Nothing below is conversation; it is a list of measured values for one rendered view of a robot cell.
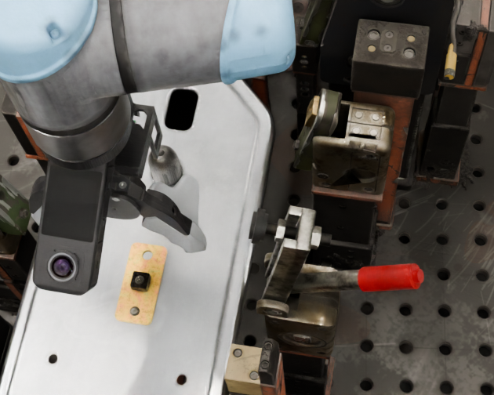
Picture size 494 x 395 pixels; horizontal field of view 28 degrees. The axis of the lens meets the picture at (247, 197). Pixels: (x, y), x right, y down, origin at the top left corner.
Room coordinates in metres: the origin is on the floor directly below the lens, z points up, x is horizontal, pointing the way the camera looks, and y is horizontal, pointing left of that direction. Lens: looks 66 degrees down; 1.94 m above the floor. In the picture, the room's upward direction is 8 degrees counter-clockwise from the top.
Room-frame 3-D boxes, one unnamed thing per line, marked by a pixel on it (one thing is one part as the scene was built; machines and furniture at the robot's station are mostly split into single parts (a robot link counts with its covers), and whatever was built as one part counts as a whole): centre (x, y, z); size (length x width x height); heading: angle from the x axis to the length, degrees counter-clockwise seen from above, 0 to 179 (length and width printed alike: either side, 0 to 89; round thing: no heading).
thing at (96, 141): (0.36, 0.11, 1.33); 0.08 x 0.08 x 0.05
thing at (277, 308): (0.27, -0.01, 1.06); 0.03 x 0.01 x 0.03; 72
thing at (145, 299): (0.34, 0.12, 1.01); 0.08 x 0.04 x 0.01; 162
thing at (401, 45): (0.50, -0.16, 0.91); 0.07 x 0.05 x 0.42; 72
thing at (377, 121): (0.44, -0.12, 0.88); 0.11 x 0.09 x 0.37; 72
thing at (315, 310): (0.28, -0.04, 0.88); 0.07 x 0.06 x 0.35; 72
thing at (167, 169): (0.45, 0.08, 1.02); 0.03 x 0.03 x 0.07
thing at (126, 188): (0.36, 0.11, 1.25); 0.09 x 0.08 x 0.12; 162
